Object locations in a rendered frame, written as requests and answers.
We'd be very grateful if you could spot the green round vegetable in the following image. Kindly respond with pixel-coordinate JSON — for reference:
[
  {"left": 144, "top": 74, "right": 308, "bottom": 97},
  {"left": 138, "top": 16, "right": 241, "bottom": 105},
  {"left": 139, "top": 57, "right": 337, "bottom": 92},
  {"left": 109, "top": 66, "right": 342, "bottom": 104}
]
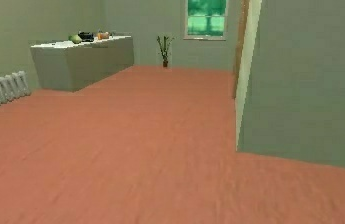
[{"left": 68, "top": 34, "right": 83, "bottom": 45}]

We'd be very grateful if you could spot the white framed window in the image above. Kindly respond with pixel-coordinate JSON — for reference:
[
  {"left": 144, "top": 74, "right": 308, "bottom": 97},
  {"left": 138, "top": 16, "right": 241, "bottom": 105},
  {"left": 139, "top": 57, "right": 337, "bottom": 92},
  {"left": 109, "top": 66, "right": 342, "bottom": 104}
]
[{"left": 183, "top": 0, "right": 230, "bottom": 42}]

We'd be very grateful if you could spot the black pan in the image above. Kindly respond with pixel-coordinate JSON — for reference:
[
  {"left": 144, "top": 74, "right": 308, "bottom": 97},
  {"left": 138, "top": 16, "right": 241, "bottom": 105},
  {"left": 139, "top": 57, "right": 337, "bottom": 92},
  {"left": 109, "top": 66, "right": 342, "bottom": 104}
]
[{"left": 77, "top": 31, "right": 95, "bottom": 43}]

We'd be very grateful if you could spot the grey kitchen counter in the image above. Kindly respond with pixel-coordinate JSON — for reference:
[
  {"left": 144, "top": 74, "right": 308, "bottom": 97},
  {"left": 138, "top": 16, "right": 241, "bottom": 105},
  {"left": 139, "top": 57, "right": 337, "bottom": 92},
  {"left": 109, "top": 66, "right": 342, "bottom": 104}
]
[{"left": 29, "top": 34, "right": 135, "bottom": 93}]

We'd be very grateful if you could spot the white radiator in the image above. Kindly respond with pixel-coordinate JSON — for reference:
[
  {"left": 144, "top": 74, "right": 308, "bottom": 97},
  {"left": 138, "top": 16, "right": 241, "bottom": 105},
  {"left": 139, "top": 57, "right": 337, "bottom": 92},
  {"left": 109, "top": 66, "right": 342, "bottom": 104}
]
[{"left": 0, "top": 70, "right": 32, "bottom": 109}]

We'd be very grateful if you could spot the brown room door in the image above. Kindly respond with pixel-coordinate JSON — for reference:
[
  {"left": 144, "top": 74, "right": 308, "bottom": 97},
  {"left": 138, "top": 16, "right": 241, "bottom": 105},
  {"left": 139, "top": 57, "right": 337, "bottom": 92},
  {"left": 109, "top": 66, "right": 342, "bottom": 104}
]
[{"left": 231, "top": 0, "right": 251, "bottom": 100}]

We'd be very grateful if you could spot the green potted house plant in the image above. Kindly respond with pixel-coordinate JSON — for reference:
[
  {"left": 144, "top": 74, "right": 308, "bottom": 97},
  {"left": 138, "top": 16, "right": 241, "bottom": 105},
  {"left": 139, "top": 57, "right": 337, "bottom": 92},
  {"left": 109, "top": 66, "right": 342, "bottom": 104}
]
[{"left": 156, "top": 35, "right": 176, "bottom": 69}]

